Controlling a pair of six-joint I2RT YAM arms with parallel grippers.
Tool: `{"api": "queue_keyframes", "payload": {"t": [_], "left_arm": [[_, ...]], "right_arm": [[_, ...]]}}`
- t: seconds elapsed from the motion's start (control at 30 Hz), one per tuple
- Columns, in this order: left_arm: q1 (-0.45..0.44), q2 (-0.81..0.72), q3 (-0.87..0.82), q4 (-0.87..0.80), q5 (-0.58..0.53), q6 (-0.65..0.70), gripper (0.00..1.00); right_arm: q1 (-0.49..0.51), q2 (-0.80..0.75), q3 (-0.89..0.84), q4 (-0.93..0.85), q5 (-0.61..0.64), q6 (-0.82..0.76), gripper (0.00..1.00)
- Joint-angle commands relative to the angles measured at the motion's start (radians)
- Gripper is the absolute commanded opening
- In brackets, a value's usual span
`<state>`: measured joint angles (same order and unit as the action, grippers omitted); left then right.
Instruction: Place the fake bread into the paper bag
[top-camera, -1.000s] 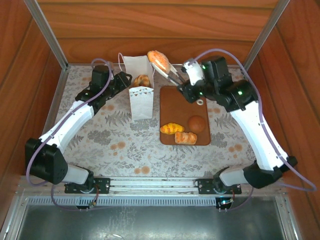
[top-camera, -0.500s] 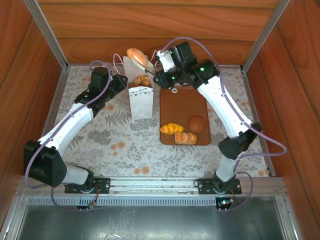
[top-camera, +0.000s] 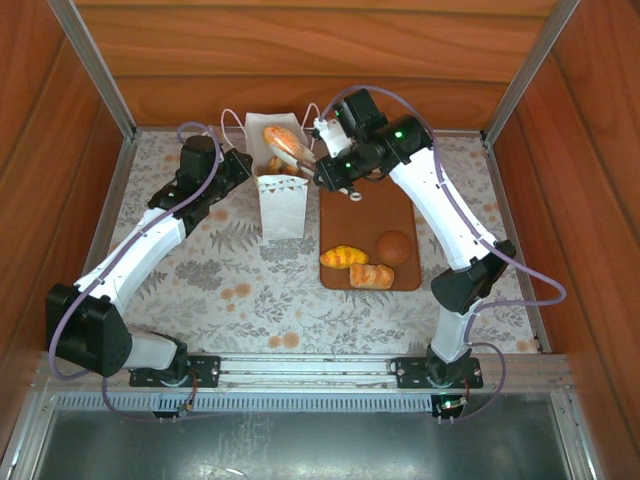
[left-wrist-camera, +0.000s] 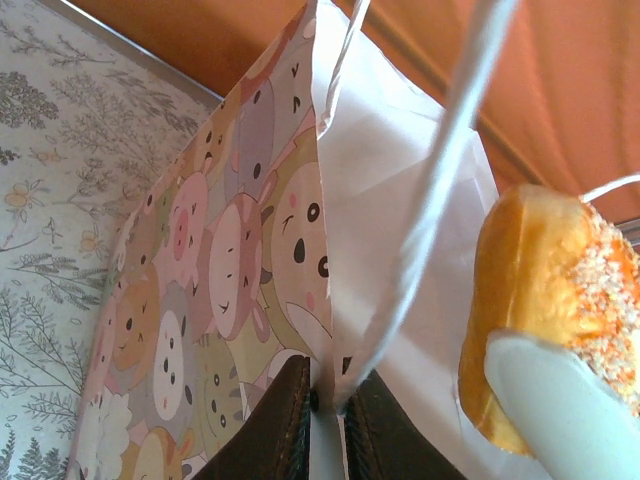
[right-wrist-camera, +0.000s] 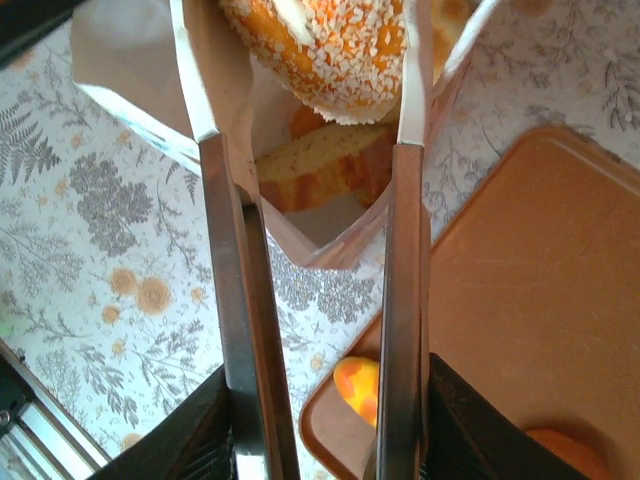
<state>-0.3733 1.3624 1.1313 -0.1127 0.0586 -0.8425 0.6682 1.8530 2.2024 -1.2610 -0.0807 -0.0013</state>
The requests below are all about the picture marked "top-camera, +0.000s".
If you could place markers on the white paper bag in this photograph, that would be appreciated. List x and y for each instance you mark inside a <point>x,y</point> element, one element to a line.
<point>282,215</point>

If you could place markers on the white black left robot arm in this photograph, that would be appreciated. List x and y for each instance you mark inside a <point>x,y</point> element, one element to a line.
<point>140,250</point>

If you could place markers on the yellow orange striped bread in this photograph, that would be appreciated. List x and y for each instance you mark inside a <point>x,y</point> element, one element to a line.
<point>343,256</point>

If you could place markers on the sesame-topped oval bun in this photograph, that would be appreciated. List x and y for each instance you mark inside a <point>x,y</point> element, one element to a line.
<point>280,139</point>

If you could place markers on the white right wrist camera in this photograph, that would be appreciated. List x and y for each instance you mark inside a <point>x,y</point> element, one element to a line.
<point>332,136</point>

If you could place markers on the round brown bun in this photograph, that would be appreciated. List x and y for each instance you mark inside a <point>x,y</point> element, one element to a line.
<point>395,247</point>

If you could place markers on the aluminium table edge rail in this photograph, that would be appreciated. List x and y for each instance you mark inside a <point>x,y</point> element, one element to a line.
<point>112,200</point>
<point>505,200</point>

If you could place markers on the floral tablecloth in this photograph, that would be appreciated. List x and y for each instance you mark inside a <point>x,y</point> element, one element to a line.
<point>280,310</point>

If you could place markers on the orange twisted bread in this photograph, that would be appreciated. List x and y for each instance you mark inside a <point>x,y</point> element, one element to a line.
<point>371,276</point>

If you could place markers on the aluminium frame post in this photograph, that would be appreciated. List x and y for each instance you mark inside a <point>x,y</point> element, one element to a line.
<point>92,65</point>
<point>532,65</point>

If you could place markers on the grey metal panel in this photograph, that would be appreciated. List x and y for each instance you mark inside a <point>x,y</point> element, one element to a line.
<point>300,450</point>

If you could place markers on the brown serving tray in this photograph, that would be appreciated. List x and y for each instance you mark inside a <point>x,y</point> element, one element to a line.
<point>365,220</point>

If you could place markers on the aluminium mounting beam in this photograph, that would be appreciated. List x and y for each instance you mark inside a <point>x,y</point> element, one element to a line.
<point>305,367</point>

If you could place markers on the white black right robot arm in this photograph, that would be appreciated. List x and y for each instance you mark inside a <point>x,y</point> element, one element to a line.
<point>440,210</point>

